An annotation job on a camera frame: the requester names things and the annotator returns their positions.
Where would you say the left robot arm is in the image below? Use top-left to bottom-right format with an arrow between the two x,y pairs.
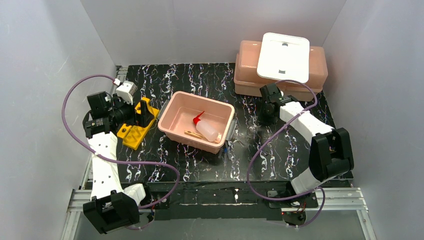
82,91 -> 146,235

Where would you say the yellow test tube rack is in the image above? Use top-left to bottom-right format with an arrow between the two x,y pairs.
117,97 -> 160,150

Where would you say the white squeeze bottle red cap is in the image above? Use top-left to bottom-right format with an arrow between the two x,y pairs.
192,111 -> 219,141

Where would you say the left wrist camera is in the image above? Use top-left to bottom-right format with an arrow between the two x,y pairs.
115,81 -> 138,105

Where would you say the purple cable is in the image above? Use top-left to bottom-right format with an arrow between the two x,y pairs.
246,79 -> 326,229
61,74 -> 181,231

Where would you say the blue capped plastic pipette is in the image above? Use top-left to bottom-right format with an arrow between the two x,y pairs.
222,148 -> 229,164

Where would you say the pink plastic bin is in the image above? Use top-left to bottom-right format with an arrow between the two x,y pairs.
158,91 -> 235,154

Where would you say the white rectangular lid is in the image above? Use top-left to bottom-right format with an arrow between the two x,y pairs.
256,32 -> 310,83

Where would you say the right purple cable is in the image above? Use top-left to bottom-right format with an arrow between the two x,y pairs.
246,79 -> 326,229

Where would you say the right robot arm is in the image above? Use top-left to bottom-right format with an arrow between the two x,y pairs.
260,83 -> 354,199

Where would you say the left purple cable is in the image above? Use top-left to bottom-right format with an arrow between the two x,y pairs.
61,74 -> 181,231

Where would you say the wooden stick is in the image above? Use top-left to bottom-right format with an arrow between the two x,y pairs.
184,130 -> 222,144

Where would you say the clear glass beaker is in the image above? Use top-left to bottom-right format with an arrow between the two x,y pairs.
247,116 -> 261,135

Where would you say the aluminium frame rail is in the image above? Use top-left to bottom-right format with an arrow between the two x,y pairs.
61,74 -> 125,235

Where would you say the large pink lidded box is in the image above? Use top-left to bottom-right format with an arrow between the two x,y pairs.
233,40 -> 328,102

